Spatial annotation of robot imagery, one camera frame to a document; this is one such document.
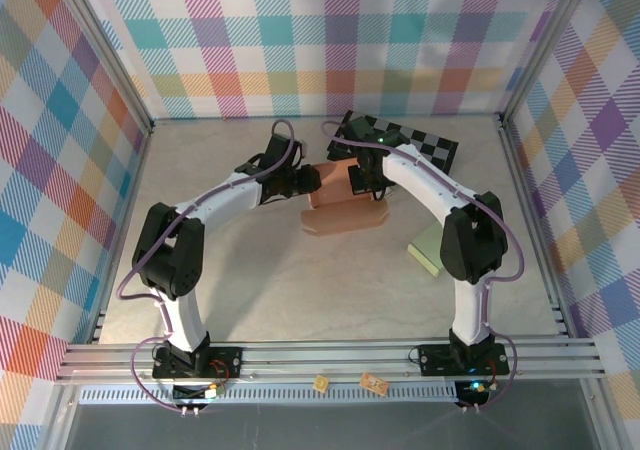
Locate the orange paper box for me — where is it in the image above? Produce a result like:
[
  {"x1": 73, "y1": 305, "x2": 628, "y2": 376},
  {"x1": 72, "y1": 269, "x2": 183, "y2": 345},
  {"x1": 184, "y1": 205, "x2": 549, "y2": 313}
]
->
[{"x1": 301, "y1": 159, "x2": 391, "y2": 237}]

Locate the light green paper box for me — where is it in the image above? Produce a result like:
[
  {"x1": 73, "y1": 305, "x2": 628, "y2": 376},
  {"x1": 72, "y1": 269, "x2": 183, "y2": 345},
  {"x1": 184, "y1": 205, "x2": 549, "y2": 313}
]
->
[{"x1": 407, "y1": 224, "x2": 444, "y2": 277}]

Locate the black grey chessboard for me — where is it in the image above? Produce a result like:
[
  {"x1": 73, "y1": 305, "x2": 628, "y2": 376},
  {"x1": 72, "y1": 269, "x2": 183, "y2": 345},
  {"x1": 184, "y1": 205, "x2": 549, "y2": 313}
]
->
[{"x1": 324, "y1": 109, "x2": 460, "y2": 176}]

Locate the small orange printed card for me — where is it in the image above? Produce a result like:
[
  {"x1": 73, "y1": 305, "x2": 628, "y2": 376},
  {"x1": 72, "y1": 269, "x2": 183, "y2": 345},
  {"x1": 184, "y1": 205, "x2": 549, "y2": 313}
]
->
[{"x1": 358, "y1": 372, "x2": 389, "y2": 398}]

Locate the black connector board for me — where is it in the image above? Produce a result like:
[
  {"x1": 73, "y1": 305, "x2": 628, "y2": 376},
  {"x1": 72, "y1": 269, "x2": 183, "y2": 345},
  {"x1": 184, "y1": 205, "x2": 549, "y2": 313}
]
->
[
  {"x1": 172, "y1": 383, "x2": 224, "y2": 405},
  {"x1": 455, "y1": 379, "x2": 490, "y2": 407}
]

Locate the aluminium frame side rail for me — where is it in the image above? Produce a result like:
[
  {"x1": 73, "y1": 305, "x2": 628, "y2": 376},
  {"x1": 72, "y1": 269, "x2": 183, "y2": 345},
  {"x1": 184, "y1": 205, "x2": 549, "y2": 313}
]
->
[
  {"x1": 87, "y1": 118, "x2": 155, "y2": 346},
  {"x1": 497, "y1": 114, "x2": 575, "y2": 340}
]

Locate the aluminium frame cross rail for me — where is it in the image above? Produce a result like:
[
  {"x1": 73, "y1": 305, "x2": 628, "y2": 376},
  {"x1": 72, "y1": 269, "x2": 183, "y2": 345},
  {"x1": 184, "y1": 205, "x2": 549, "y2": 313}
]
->
[{"x1": 54, "y1": 337, "x2": 609, "y2": 386}]

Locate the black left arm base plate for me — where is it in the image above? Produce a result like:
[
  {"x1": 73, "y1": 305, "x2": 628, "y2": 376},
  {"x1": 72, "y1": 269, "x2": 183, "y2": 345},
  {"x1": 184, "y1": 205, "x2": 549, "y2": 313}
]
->
[{"x1": 151, "y1": 344, "x2": 245, "y2": 382}]

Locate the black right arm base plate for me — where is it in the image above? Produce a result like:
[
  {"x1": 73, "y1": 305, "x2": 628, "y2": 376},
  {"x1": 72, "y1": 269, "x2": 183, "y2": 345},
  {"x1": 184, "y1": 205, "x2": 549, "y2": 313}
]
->
[{"x1": 417, "y1": 342, "x2": 511, "y2": 377}]

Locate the slotted grey cable duct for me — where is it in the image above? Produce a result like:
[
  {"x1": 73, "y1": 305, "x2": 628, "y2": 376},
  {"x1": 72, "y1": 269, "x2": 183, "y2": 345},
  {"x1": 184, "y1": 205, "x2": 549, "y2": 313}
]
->
[{"x1": 78, "y1": 383, "x2": 459, "y2": 405}]

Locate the aluminium frame corner post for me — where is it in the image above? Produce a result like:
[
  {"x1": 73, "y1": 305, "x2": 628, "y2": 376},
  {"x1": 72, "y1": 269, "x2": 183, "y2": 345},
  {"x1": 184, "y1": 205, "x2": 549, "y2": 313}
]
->
[
  {"x1": 499, "y1": 0, "x2": 600, "y2": 121},
  {"x1": 47, "y1": 0, "x2": 154, "y2": 136}
]

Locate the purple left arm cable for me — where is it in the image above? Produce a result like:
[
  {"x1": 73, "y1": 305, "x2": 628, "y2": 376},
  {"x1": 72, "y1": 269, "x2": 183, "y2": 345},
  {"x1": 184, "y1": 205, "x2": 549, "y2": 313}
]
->
[{"x1": 115, "y1": 118, "x2": 297, "y2": 414}]

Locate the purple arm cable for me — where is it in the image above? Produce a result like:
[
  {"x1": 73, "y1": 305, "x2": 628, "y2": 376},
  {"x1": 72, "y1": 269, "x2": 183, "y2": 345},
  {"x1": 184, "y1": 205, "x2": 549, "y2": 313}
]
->
[
  {"x1": 321, "y1": 119, "x2": 526, "y2": 414},
  {"x1": 115, "y1": 118, "x2": 297, "y2": 414}
]

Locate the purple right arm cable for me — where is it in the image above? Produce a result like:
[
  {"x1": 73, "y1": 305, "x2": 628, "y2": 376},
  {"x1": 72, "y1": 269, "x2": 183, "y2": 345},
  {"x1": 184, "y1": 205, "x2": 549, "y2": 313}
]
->
[{"x1": 321, "y1": 119, "x2": 526, "y2": 414}]

